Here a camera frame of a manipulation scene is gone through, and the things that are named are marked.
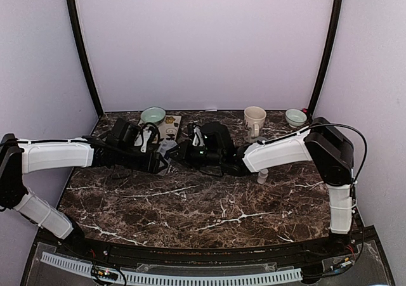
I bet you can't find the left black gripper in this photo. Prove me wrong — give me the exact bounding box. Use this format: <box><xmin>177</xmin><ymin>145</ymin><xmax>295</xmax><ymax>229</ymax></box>
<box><xmin>116</xmin><ymin>145</ymin><xmax>167</xmax><ymax>175</ymax></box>

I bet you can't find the orange pill bottle grey cap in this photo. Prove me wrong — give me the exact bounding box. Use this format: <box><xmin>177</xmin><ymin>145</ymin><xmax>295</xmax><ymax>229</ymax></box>
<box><xmin>254</xmin><ymin>136</ymin><xmax>268</xmax><ymax>143</ymax></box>

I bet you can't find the left black frame post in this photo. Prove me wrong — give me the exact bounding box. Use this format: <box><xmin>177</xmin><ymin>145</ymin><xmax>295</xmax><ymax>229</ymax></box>
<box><xmin>66</xmin><ymin>0</ymin><xmax>104</xmax><ymax>118</ymax></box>

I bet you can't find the small white pill bottle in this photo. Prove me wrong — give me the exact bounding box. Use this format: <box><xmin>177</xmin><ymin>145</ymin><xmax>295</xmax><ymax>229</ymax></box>
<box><xmin>257</xmin><ymin>169</ymin><xmax>268</xmax><ymax>184</ymax></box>

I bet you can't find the floral square plate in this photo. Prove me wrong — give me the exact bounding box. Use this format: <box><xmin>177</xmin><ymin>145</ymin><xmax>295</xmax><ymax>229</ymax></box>
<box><xmin>138</xmin><ymin>115</ymin><xmax>181</xmax><ymax>142</ymax></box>

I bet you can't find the white slotted cable duct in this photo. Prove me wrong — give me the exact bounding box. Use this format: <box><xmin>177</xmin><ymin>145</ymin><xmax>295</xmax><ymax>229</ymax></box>
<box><xmin>40</xmin><ymin>252</ymin><xmax>303</xmax><ymax>285</ymax></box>

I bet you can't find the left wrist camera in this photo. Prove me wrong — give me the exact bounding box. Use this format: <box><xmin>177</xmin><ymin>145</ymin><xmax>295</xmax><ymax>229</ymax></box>
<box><xmin>105</xmin><ymin>118</ymin><xmax>160</xmax><ymax>154</ymax></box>

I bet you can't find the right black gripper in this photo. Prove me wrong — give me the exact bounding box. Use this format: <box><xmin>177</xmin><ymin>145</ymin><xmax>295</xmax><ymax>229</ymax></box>
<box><xmin>166</xmin><ymin>139</ymin><xmax>223</xmax><ymax>171</ymax></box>

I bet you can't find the right black frame post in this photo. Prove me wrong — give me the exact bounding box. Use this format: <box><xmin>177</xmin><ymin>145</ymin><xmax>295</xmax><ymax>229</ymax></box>
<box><xmin>307</xmin><ymin>0</ymin><xmax>343</xmax><ymax>119</ymax></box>

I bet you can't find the clear plastic pill organizer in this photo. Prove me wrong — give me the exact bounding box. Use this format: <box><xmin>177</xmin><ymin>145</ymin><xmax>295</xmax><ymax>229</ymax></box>
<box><xmin>157</xmin><ymin>139</ymin><xmax>177</xmax><ymax>176</ymax></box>

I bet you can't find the black frame post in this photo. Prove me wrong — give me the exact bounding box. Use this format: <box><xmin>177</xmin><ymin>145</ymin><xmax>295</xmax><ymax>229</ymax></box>
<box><xmin>66</xmin><ymin>0</ymin><xmax>104</xmax><ymax>118</ymax></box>
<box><xmin>307</xmin><ymin>0</ymin><xmax>343</xmax><ymax>119</ymax></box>

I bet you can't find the beige ceramic mug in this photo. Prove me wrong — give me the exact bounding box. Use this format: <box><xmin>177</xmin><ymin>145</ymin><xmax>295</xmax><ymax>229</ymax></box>
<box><xmin>244</xmin><ymin>106</ymin><xmax>266</xmax><ymax>143</ymax></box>

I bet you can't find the green ceramic bowl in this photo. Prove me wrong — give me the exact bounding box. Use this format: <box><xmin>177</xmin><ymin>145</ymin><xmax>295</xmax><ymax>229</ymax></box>
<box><xmin>285</xmin><ymin>108</ymin><xmax>307</xmax><ymax>127</ymax></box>
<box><xmin>140</xmin><ymin>107</ymin><xmax>166</xmax><ymax>126</ymax></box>

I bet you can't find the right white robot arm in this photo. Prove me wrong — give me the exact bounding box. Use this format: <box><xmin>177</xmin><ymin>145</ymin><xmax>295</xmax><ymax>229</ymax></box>
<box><xmin>167</xmin><ymin>117</ymin><xmax>359</xmax><ymax>257</ymax></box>

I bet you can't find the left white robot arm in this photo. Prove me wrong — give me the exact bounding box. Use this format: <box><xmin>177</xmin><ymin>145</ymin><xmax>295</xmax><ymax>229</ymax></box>
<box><xmin>1</xmin><ymin>134</ymin><xmax>168</xmax><ymax>258</ymax></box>

